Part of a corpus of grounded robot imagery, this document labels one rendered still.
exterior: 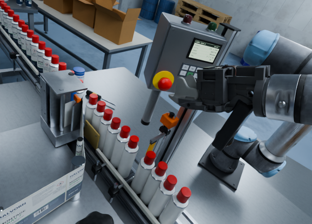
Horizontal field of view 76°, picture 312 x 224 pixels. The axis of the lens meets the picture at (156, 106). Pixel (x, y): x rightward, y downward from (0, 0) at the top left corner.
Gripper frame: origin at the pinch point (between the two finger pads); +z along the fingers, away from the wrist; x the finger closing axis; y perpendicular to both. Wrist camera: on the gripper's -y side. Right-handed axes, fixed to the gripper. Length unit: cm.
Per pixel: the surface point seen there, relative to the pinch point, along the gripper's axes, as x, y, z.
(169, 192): -1.8, -30.1, 5.4
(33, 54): -1, 16, 96
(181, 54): -6.6, 10.0, 1.9
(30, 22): -39, 51, 203
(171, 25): -2.7, 16.6, 1.6
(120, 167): -0.9, -28.9, 27.7
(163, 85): -2.6, 2.5, 5.4
